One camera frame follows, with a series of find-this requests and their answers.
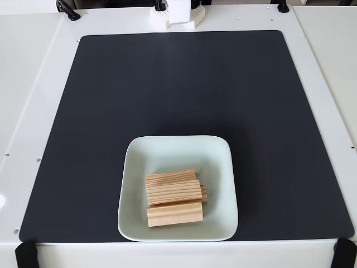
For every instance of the black table clamp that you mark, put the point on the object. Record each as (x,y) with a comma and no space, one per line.
(283,7)
(73,16)

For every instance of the black rubber mat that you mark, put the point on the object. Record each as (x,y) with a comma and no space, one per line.
(83,167)

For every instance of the pale green square plate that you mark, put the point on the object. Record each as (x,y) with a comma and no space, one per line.
(167,156)

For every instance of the black base clamp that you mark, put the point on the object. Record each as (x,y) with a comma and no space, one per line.
(195,3)
(159,5)

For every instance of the grooved wooden block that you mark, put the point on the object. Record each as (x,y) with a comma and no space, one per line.
(173,215)
(205,194)
(173,192)
(170,176)

